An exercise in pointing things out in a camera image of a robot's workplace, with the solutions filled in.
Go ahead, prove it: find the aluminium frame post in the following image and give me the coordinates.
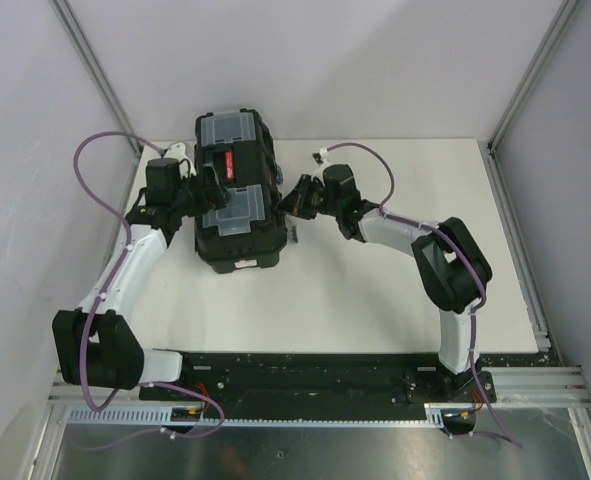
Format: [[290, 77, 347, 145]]
[[487, 0, 584, 151], [48, 0, 135, 133]]

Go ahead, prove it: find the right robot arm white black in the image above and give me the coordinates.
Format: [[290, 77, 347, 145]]
[[278, 164, 493, 401]]

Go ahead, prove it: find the black plastic toolbox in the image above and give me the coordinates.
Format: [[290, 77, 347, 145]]
[[194, 109, 288, 274]]

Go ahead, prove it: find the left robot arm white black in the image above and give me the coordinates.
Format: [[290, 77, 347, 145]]
[[52, 158, 229, 400]]

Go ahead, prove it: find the right aluminium frame post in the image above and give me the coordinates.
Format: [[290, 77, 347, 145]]
[[487, 0, 584, 151]]

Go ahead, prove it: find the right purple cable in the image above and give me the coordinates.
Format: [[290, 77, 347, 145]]
[[324, 142, 523, 447]]

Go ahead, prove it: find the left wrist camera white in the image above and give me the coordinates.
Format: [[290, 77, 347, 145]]
[[163, 142, 197, 177]]

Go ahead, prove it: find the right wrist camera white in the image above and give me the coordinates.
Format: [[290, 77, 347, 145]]
[[311, 148, 331, 179]]

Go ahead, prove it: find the left aluminium frame post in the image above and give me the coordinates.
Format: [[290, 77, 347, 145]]
[[48, 0, 135, 133]]

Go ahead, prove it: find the grey slotted cable duct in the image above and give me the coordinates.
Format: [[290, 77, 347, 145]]
[[66, 404, 473, 429]]

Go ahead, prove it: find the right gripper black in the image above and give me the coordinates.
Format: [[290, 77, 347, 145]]
[[272, 175, 340, 222]]

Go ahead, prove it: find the purple cable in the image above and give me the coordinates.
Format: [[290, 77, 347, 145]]
[[324, 142, 523, 447], [69, 130, 226, 451]]

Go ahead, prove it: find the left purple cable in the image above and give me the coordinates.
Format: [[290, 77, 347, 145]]
[[69, 130, 226, 451]]

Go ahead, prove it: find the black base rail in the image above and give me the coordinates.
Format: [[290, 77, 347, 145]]
[[139, 350, 506, 416]]

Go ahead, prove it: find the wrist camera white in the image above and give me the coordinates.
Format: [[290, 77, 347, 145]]
[[163, 142, 197, 177], [311, 148, 331, 179]]

